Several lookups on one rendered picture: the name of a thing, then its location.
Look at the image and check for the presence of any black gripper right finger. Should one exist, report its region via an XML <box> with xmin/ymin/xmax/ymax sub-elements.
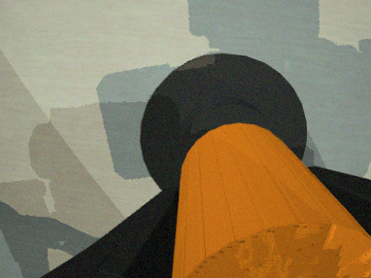
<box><xmin>307</xmin><ymin>165</ymin><xmax>371</xmax><ymax>237</ymax></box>

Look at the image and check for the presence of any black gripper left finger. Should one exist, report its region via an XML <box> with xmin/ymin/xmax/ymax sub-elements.
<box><xmin>39</xmin><ymin>187</ymin><xmax>180</xmax><ymax>278</ymax></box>

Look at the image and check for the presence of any orange knob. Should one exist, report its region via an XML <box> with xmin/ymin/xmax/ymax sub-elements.
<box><xmin>172</xmin><ymin>123</ymin><xmax>371</xmax><ymax>278</ymax></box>

